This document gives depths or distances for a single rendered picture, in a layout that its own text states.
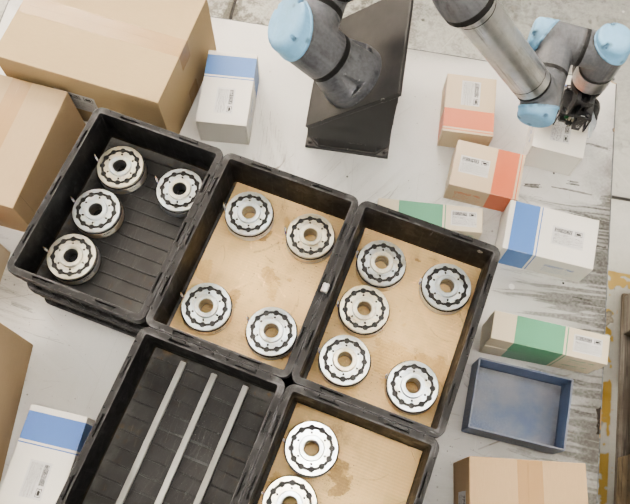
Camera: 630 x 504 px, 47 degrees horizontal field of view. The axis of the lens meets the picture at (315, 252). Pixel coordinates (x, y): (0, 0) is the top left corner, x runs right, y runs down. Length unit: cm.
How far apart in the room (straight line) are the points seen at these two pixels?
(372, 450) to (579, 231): 67
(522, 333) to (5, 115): 122
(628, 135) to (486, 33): 160
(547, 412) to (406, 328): 37
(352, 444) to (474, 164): 70
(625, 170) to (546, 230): 113
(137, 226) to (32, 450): 50
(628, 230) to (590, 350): 114
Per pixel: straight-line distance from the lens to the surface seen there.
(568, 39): 158
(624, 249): 267
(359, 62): 160
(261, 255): 156
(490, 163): 176
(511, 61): 139
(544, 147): 179
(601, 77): 163
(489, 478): 147
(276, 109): 186
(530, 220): 170
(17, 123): 177
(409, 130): 185
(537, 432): 167
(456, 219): 169
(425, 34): 290
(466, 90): 184
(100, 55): 177
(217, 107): 177
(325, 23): 156
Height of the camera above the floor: 229
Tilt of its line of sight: 69 degrees down
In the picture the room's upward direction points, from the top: 2 degrees clockwise
